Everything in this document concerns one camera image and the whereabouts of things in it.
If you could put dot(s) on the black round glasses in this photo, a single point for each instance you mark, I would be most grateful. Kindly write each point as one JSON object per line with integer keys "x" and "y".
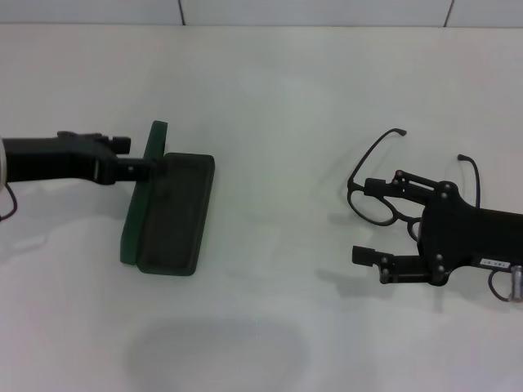
{"x": 354, "y": 186}

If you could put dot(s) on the green glasses case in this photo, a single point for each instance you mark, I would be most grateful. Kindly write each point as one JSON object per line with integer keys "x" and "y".
{"x": 175, "y": 212}

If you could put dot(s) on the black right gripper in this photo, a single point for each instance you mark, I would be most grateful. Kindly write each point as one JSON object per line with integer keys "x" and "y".
{"x": 461, "y": 237}

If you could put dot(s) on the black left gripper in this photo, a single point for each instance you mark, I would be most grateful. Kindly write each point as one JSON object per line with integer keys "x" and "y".
{"x": 49, "y": 159}

